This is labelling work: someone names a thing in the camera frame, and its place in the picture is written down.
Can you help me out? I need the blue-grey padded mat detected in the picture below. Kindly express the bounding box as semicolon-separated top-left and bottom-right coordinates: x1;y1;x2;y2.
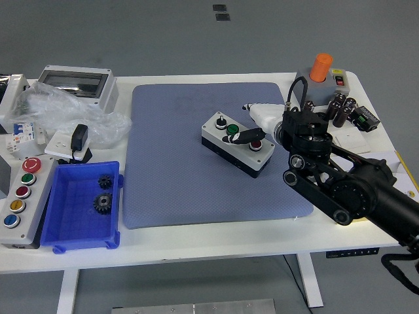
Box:
122;81;315;230

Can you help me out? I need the blue plastic bin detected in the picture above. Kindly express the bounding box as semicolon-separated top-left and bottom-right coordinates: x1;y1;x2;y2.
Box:
39;160;124;254

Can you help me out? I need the grey switch box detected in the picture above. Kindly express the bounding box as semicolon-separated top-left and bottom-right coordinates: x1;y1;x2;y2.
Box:
291;67;351;107

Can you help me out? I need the white circuit breaker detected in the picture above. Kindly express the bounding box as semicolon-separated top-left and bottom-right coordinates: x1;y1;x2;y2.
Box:
5;120;46;154

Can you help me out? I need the white wall socket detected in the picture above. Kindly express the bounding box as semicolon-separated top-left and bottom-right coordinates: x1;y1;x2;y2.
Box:
44;130;88;160

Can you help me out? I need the black table control panel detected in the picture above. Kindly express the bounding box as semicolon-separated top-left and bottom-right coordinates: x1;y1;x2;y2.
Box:
325;247;380;259

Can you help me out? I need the white enclosure box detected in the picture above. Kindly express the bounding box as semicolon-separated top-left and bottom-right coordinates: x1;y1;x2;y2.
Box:
0;73;31;133

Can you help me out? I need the black power adapter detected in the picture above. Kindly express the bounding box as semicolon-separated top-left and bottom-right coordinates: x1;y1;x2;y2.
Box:
57;123;94;165

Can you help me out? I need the grey metal block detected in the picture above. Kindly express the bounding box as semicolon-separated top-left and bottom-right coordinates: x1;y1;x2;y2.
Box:
0;155;10;200

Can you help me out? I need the white wall switch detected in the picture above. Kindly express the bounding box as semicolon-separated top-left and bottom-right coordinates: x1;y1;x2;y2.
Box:
330;128;372;155

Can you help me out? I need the orange cylinder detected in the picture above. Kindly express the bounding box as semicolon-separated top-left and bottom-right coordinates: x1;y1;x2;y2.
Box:
309;52;334;82

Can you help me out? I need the large black gear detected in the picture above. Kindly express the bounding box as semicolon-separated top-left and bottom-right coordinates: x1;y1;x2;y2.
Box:
92;192;114;216

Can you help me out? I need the grey five-button control box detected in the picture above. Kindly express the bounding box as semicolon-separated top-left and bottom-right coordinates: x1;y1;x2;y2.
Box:
0;156;58;250

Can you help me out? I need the grey distribution box clear cover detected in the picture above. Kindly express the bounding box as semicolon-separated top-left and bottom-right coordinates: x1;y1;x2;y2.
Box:
36;64;118;114

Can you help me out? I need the clear plastic bag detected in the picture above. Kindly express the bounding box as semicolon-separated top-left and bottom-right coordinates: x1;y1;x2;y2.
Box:
6;80;133;148

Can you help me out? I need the grey metal plate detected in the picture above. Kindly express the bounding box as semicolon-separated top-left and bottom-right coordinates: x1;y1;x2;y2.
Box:
111;298;278;314

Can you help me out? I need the white table leg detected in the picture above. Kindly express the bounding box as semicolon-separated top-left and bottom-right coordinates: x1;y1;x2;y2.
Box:
296;253;325;308
56;270;81;314

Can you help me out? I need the black module green terminal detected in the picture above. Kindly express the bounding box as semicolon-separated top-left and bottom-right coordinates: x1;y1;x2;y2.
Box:
352;105;381;133

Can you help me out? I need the grey four-button control box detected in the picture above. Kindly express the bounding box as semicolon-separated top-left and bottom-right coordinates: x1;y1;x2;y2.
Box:
200;111;276;179

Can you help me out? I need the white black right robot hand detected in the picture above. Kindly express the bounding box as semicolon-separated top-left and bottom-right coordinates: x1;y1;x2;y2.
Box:
221;102;291;145

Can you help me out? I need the thin black table cable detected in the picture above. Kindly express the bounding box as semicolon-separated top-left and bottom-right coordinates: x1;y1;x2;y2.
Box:
282;254;315;314

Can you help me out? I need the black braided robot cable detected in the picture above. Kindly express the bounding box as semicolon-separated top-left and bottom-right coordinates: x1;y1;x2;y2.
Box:
380;253;419;292

